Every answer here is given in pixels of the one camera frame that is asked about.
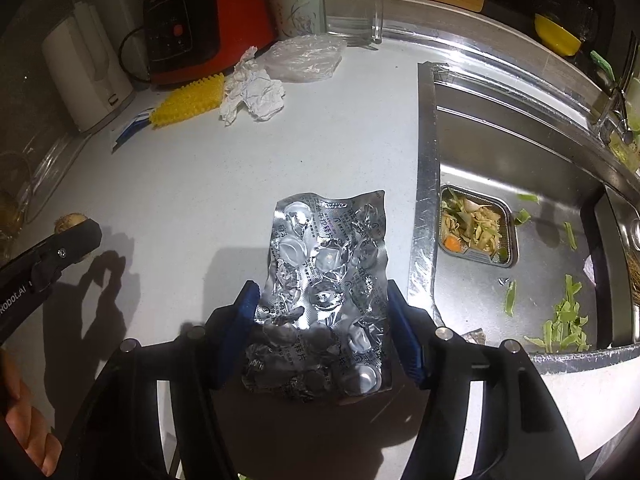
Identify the red black blender base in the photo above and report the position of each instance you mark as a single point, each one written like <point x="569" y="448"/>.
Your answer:
<point x="190" y="39"/>

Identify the white electric kettle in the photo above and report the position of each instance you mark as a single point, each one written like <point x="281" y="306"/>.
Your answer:
<point x="85" y="69"/>

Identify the silver foil blister pack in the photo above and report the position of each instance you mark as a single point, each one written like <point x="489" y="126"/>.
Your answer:
<point x="321" y="325"/>

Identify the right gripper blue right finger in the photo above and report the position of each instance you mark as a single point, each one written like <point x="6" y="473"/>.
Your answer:
<point x="405" y="336"/>

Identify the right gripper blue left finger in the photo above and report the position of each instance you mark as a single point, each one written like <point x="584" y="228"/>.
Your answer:
<point x="234" y="324"/>

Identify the steel faucet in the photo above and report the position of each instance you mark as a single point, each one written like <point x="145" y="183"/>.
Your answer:
<point x="614" y="116"/>

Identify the metal tray with food scraps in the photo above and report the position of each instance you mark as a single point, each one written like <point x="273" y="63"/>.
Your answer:
<point x="476" y="227"/>

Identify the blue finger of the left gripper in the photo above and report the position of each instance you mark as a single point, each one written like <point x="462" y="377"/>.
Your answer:
<point x="59" y="251"/>

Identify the person's left hand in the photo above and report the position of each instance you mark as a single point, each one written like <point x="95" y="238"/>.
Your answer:
<point x="25" y="421"/>

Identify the yellow bristle scrub brush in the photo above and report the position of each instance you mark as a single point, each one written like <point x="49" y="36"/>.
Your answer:
<point x="189" y="101"/>

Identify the stainless steel sink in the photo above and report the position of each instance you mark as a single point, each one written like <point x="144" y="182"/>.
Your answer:
<point x="476" y="135"/>

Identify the glass jars cluster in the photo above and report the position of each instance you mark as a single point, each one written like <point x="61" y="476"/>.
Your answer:
<point x="14" y="208"/>

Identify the blue white paper packet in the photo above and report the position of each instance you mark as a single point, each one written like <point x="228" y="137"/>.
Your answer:
<point x="139" y="122"/>

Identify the clear glass mug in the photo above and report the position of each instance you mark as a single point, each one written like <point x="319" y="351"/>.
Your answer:
<point x="358" y="22"/>

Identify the clear plastic bag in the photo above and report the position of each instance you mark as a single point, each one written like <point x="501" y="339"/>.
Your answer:
<point x="303" y="59"/>

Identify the yellow bowl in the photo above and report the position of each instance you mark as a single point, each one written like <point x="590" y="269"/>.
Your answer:
<point x="555" y="37"/>

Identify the green vegetable scraps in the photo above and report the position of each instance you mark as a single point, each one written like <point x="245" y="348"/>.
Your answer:
<point x="566" y="327"/>

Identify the crumpled white paper tissue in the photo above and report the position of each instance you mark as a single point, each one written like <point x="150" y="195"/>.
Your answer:
<point x="250" y="88"/>

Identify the white ceramic cup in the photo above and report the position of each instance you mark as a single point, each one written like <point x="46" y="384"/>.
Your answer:
<point x="299" y="17"/>

